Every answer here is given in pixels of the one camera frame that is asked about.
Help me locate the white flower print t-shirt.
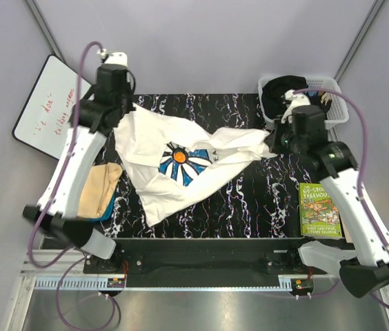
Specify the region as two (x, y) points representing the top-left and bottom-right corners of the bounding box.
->
(114, 107), (274, 226)

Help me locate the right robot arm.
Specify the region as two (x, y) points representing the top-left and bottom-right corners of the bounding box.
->
(266, 89), (389, 298)

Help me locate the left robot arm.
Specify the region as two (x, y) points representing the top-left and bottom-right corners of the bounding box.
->
(23, 50), (136, 273)

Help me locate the white plastic basket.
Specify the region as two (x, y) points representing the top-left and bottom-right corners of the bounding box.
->
(257, 74), (349, 130)

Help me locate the black t-shirt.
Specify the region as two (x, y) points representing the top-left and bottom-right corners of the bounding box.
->
(261, 75), (332, 121)

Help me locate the beige item in basket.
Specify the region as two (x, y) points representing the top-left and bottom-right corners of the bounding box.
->
(321, 92), (331, 105)

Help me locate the whiteboard with red writing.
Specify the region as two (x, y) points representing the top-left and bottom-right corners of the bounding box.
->
(12, 55), (77, 159)

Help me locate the folded beige t-shirt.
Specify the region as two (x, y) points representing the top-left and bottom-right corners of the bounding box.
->
(77, 163), (123, 219)

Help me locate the green treehouse book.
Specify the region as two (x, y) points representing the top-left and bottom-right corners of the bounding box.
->
(299, 183), (343, 239)

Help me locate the folded blue t-shirt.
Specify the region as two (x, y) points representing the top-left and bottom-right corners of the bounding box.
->
(93, 195), (115, 221)

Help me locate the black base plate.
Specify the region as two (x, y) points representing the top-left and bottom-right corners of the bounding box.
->
(83, 238), (316, 274)

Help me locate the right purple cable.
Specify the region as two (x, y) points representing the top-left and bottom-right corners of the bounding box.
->
(290, 88), (389, 314)

